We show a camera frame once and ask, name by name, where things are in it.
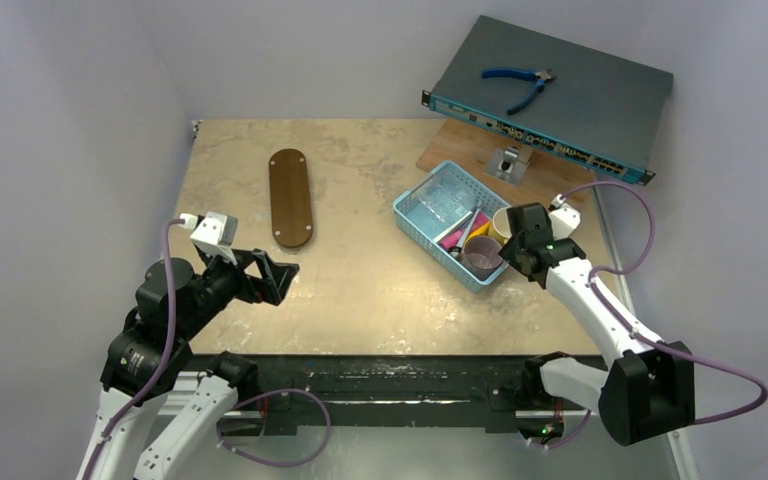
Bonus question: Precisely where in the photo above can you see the light wooden board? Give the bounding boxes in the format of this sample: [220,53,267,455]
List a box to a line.
[416,119,595,205]

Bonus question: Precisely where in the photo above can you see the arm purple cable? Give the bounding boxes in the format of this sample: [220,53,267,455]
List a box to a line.
[526,180,768,452]
[79,215,332,480]

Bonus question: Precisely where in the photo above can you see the yellow toothbrush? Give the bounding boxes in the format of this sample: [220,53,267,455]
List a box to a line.
[466,222,490,242]

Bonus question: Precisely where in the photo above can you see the brown wooden oval tray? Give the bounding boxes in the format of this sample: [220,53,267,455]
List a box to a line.
[268,148,314,249]

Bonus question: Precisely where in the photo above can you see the metal bracket stand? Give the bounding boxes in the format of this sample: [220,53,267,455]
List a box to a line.
[484,146,534,186]

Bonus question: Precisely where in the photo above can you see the light blue plastic basket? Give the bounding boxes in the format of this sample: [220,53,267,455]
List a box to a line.
[393,160,510,294]

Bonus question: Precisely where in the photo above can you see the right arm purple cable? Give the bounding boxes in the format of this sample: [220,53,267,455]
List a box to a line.
[526,180,768,452]

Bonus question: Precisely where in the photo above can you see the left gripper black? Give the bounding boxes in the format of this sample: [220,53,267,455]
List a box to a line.
[179,240,298,337]

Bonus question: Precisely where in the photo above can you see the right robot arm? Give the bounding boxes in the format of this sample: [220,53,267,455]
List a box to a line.
[500,203,696,446]

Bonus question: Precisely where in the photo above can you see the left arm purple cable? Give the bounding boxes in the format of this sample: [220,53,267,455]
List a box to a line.
[79,215,332,480]

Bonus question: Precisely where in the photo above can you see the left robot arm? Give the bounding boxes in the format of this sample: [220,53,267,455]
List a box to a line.
[78,249,300,479]

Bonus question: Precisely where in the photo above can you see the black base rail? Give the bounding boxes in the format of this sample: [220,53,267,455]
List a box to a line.
[178,354,611,439]

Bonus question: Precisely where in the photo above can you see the grey network switch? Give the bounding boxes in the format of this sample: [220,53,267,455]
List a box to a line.
[421,15,674,186]

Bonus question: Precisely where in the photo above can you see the yellow mug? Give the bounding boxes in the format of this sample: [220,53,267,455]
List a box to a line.
[487,208,511,246]

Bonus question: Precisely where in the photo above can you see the blue handled pliers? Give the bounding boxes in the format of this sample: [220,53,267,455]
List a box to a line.
[480,67,558,117]

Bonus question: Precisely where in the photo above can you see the purple translucent cup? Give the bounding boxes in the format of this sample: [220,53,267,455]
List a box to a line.
[460,235,503,281]

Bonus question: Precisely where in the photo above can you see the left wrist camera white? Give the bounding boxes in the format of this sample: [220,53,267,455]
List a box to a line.
[179,211,238,266]

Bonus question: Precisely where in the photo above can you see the clear plastic box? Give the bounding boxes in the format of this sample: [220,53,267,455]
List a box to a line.
[393,161,507,241]

